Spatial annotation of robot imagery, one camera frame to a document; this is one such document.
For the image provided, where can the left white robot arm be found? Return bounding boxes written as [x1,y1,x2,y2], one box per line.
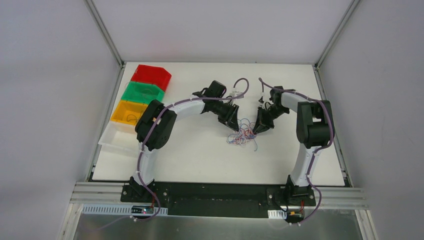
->
[126,80,247,203]

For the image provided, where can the green plastic bin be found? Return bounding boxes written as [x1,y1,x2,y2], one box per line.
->
[121,81,165,105]

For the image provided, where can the red plastic bin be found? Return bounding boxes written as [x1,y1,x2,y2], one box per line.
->
[131,64,172,92]

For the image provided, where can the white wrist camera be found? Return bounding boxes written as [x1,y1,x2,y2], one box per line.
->
[227,88,244,101]
[258,92,268,110]

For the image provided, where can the red blue cable pile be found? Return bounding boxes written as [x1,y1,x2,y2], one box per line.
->
[225,117,260,152]

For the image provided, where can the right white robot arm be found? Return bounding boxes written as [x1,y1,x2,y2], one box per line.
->
[252,86,335,206]

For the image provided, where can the right controller board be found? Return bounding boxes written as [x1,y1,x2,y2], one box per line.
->
[285,211,304,224]

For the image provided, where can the yellow plastic bin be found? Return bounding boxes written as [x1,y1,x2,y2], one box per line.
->
[110,100,148,126]

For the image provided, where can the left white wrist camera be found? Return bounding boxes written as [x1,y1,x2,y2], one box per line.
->
[227,88,244,101]

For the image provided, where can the left controller board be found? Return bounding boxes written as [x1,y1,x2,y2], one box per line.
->
[131,205,155,216]

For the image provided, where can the clear plastic bin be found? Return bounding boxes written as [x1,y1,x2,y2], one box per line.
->
[98,121,139,155]

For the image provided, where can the controller board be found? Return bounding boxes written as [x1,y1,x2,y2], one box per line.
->
[285,211,304,224]
[131,205,155,216]

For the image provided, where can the aluminium front rail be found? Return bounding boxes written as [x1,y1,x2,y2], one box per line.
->
[70,182,369,210]

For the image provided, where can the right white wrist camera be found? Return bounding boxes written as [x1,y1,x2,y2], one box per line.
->
[258,92,268,110]

